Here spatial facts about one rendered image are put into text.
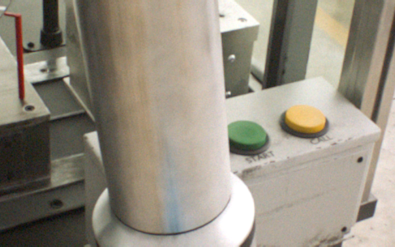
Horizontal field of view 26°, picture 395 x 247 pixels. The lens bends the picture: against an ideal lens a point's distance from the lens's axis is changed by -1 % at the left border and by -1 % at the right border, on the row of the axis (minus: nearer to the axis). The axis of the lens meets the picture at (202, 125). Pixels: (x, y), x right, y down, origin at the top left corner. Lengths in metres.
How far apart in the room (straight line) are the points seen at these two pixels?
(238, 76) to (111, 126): 0.54
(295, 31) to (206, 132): 0.45
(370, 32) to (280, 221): 0.21
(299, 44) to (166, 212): 0.46
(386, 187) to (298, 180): 1.44
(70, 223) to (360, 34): 0.37
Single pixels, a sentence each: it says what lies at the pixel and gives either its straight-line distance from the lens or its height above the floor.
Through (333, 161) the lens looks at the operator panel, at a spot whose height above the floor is 0.87.
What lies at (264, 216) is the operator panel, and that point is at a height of 0.83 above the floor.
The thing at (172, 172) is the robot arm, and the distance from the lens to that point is 0.55.
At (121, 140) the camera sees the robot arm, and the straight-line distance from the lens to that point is 0.54.
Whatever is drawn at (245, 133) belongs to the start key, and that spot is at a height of 0.91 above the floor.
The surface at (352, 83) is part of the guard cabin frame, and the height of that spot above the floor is 0.91.
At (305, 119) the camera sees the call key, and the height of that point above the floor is 0.91.
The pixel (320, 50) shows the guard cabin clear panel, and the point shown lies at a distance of 1.01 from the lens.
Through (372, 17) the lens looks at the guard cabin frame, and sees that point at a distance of 0.89.
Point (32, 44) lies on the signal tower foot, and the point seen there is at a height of 0.76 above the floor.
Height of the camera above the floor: 1.40
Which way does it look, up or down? 36 degrees down
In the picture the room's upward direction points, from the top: 5 degrees clockwise
